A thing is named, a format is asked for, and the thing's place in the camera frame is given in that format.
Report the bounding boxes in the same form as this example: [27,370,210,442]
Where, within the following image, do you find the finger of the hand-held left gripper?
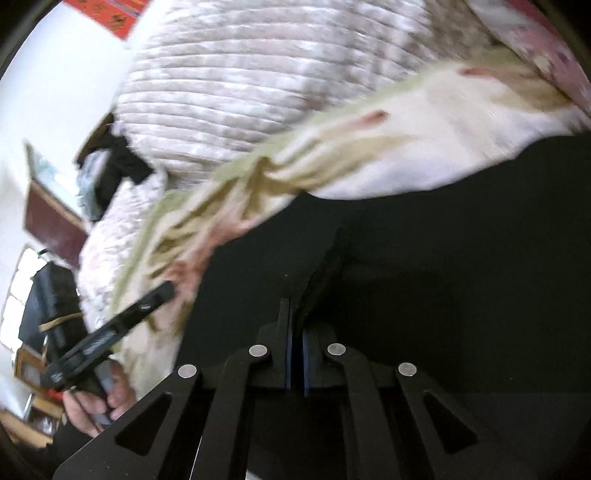
[110,281,177,332]

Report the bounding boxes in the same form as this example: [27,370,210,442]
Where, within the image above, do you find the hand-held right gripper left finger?
[53,298,293,480]

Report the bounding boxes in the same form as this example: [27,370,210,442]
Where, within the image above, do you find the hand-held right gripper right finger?
[302,319,548,480]

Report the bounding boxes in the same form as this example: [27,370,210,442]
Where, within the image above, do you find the black pants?
[175,129,591,480]

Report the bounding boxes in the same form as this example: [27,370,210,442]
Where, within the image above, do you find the person's left hand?
[61,361,138,438]

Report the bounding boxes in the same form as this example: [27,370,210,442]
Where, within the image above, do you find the black chair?
[18,261,86,356]

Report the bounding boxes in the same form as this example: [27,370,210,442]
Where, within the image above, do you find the wooden cabinet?
[0,346,65,444]

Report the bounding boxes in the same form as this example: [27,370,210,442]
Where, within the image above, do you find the window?
[0,247,42,352]

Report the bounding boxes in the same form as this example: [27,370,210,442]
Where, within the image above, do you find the dark red wooden board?
[23,143,88,271]

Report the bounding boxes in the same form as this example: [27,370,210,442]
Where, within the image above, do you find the pale green garment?
[76,152,109,222]

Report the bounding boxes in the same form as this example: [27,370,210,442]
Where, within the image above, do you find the dark hanging clothes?
[76,131,155,208]

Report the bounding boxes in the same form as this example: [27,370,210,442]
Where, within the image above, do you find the cream fleece blanket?
[111,46,587,370]

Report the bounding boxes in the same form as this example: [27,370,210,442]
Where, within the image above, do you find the quilted beige bedspread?
[78,0,499,324]

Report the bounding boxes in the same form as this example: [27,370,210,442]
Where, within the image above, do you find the pink floral quilt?
[466,0,591,116]

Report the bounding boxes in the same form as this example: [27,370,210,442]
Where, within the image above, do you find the red wall poster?
[62,0,151,41]

